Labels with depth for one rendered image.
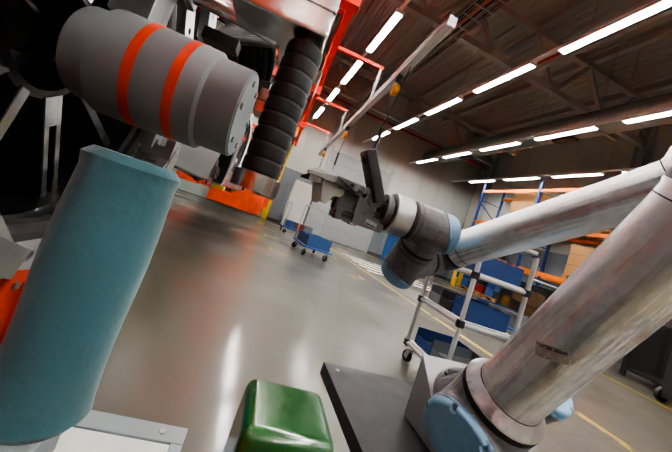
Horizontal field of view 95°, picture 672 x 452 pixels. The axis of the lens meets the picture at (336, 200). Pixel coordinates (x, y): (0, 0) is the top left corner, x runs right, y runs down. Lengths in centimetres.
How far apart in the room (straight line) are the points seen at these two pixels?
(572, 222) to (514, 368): 28
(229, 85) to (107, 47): 14
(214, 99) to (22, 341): 30
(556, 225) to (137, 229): 67
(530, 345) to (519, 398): 9
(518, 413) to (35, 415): 63
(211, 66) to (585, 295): 59
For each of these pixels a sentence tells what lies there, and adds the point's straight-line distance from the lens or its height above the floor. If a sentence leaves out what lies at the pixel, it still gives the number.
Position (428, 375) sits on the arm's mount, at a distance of 101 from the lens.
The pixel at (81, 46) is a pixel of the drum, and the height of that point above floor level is 84.
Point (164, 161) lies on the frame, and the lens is 73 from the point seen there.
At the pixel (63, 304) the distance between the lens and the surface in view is 36.
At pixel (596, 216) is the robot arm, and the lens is 71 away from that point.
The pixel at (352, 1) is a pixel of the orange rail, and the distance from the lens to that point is 426.
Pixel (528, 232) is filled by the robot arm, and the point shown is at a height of 86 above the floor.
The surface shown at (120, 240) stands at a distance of 34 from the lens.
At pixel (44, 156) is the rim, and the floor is 70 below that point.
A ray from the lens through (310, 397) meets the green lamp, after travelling 18.
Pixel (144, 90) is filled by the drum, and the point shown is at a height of 82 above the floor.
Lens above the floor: 74
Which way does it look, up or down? 4 degrees up
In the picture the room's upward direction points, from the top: 20 degrees clockwise
